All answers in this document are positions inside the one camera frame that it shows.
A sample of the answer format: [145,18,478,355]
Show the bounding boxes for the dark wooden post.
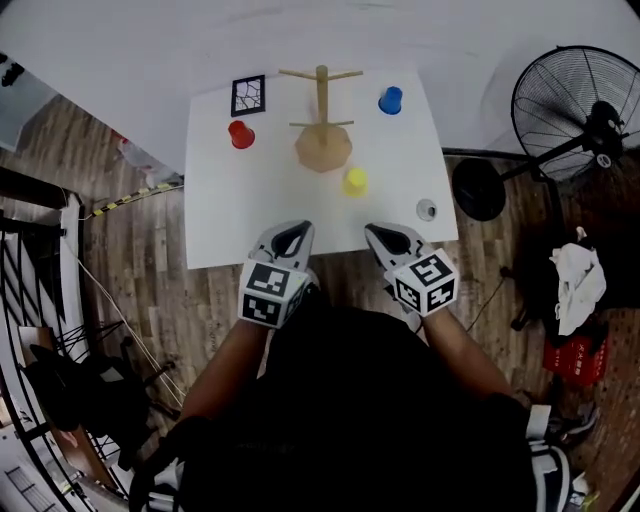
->
[0,164,71,211]

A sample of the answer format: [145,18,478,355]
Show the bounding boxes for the yellow plastic cup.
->
[341,167,371,198]

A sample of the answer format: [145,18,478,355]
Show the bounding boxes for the person's black shirt torso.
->
[127,304,541,512]

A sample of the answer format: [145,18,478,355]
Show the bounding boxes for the clear plastic water jug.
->
[112,129,184,186]

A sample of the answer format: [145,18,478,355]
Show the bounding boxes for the white railing post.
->
[59,192,87,361]

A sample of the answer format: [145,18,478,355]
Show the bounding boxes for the black fan power cable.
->
[464,272,507,332]

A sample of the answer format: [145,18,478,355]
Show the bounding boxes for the brown wooden desk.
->
[19,324,119,496]

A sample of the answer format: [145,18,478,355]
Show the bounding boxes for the black metal railing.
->
[0,164,126,512]

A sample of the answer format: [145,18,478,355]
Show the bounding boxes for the wooden cup tree stand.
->
[277,64,365,175]

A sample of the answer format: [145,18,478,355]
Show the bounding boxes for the white cloth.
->
[548,227,607,337]

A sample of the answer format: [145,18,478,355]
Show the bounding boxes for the blue plastic cup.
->
[377,85,404,116]

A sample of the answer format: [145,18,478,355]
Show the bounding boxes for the red plastic cup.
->
[227,119,257,150]

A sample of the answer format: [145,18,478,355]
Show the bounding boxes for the black framed crackle-pattern tile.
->
[230,74,267,118]

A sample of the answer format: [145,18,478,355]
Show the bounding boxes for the red box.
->
[542,334,614,387]

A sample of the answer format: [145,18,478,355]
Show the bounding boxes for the white table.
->
[183,69,460,271]

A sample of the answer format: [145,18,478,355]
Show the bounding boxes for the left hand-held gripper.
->
[239,220,320,330]

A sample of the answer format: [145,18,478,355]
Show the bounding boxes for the black items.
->
[0,52,26,89]

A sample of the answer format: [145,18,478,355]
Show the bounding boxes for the person's right forearm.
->
[422,309,516,401]

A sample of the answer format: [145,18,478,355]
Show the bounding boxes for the yellow black striped tape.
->
[89,182,174,219]

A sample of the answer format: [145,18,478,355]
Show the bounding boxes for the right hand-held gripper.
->
[364,222,459,327]

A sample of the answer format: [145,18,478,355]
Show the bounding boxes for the black office chair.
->
[19,319,176,471]

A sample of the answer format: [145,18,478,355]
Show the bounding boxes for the white floor cable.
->
[74,249,186,409]

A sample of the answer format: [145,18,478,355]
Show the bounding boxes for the person's left forearm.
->
[177,317,274,426]

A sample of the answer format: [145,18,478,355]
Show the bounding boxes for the black pedestal fan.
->
[452,44,640,224]

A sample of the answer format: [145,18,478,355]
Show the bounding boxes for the grey bag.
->
[549,399,601,444]

